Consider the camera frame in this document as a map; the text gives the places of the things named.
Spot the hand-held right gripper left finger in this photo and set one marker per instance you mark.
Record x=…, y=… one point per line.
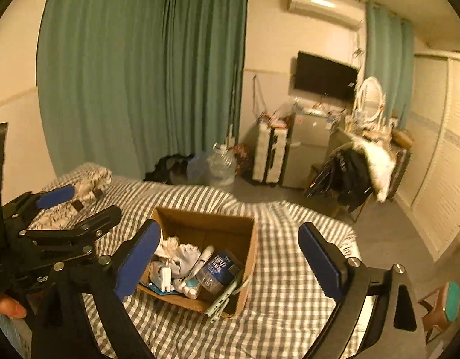
x=136, y=261

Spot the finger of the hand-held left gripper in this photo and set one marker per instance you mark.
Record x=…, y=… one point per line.
x=99, y=220
x=56, y=196

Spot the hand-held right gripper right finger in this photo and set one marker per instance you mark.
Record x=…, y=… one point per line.
x=323, y=265

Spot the white plug adapter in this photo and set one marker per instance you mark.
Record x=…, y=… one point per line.
x=161, y=275

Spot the white cloth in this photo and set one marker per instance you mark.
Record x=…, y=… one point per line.
x=170, y=248

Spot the blue blister pack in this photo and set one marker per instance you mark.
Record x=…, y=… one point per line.
x=166, y=291

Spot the floral tissue pack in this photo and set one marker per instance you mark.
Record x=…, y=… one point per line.
x=190, y=288

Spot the brown cardboard box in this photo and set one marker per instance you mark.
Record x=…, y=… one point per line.
x=200, y=227

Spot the clear plastic bottle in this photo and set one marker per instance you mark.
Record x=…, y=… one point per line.
x=218, y=269

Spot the pale green folding stand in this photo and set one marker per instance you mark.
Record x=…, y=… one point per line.
x=224, y=299

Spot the person's left hand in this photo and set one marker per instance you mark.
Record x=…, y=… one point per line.
x=9, y=308

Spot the floral blanket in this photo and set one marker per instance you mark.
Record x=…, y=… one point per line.
x=91, y=183

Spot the dark cloth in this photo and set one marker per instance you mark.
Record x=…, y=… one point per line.
x=170, y=168

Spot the grey mini fridge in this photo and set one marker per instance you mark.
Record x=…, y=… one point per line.
x=308, y=157

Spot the white garment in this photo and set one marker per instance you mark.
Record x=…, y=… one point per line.
x=379, y=168

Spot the dark suitcase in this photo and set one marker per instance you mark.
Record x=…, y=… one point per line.
x=402, y=172

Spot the white striped suitcase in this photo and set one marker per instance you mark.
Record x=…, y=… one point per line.
x=269, y=153

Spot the clear water jug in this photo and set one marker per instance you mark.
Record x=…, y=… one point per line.
x=222, y=168

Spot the teal topped wooden stool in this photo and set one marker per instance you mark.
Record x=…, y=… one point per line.
x=445, y=304

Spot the teal curtain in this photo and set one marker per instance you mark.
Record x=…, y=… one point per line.
x=207, y=63
x=389, y=63
x=103, y=74

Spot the dark patterned bag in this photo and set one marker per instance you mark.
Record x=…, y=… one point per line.
x=243, y=160

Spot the white louvred wardrobe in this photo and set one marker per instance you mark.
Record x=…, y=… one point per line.
x=439, y=157

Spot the white oval mirror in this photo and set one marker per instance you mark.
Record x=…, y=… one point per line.
x=370, y=99

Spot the white air conditioner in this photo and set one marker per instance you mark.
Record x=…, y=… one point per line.
x=323, y=5

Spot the black wall television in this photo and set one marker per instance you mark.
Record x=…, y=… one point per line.
x=323, y=76

